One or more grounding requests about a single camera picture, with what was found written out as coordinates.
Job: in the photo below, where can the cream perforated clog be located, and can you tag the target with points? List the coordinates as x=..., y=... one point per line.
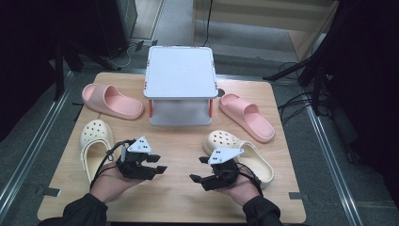
x=260, y=164
x=94, y=133

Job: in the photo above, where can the metal floor rail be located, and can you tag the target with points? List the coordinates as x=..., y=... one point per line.
x=34, y=144
x=332, y=163

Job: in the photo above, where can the pink slide slipper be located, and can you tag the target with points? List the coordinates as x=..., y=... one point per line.
x=251, y=121
x=119, y=105

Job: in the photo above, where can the grey tape piece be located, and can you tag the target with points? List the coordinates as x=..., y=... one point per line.
x=296, y=196
x=50, y=191

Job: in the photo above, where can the person's left hand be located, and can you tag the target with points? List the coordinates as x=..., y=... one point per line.
x=109, y=183

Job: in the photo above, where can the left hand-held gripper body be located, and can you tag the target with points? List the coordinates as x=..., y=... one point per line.
x=135, y=166

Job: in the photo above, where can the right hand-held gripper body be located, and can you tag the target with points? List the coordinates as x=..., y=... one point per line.
x=224, y=172

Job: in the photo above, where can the white two-tier shoe rack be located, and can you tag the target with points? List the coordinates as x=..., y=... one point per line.
x=180, y=72

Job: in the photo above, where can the dark cabinet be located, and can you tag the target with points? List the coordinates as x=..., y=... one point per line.
x=125, y=19

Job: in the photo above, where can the black round disc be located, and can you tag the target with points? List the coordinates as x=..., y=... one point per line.
x=221, y=93

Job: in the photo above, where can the black tripod stand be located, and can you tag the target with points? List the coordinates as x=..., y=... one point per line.
x=59, y=72

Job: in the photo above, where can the black metal stand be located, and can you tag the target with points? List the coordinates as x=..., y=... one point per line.
x=316, y=72

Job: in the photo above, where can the light wooden cabinet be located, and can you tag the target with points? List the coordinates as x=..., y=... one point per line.
x=251, y=12

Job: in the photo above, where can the person's right hand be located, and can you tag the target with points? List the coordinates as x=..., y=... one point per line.
x=243, y=191

